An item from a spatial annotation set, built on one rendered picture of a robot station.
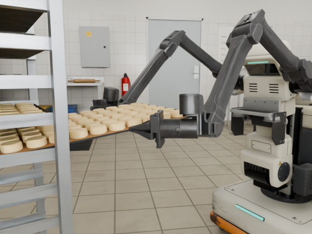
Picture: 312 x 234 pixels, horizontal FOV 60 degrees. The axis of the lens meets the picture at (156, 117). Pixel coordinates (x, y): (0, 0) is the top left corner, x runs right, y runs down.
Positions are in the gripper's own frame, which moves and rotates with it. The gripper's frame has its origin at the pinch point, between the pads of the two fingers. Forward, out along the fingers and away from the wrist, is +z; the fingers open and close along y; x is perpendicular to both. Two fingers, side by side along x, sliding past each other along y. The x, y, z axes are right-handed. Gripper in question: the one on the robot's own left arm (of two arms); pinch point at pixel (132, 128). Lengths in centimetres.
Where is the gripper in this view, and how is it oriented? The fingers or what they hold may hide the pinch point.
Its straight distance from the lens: 81.3
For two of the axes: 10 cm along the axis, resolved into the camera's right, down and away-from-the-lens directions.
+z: -9.7, 0.1, 2.3
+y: 0.6, 9.8, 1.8
